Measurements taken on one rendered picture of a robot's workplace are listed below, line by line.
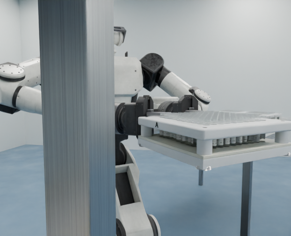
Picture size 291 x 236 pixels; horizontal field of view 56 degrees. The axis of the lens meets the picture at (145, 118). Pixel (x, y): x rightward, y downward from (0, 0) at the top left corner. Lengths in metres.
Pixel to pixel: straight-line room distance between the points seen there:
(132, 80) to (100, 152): 0.83
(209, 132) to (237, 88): 4.49
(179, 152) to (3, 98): 0.54
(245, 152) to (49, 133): 0.37
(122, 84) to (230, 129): 0.67
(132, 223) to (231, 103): 4.10
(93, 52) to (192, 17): 4.83
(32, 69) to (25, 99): 0.18
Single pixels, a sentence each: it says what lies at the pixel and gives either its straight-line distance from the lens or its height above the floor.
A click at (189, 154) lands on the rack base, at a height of 0.99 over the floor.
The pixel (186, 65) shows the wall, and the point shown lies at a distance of 4.97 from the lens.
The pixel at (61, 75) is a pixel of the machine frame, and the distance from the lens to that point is 0.30.
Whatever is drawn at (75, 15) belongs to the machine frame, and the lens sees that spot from 0.30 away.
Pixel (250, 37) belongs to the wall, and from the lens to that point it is 5.06.
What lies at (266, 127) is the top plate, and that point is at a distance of 0.58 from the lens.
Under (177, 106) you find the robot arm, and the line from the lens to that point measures 0.81.
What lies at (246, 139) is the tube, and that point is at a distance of 0.60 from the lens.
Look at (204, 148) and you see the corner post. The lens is 0.48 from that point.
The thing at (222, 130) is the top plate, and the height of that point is 1.04.
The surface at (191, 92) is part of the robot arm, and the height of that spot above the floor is 1.10.
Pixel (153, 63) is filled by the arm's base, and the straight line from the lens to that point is 1.23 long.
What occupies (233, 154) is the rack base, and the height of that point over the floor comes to 0.99.
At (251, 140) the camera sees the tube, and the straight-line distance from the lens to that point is 0.61.
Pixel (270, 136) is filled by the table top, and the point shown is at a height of 0.84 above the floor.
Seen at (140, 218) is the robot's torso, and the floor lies 0.64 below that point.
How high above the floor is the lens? 1.11
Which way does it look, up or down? 6 degrees down
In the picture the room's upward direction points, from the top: straight up
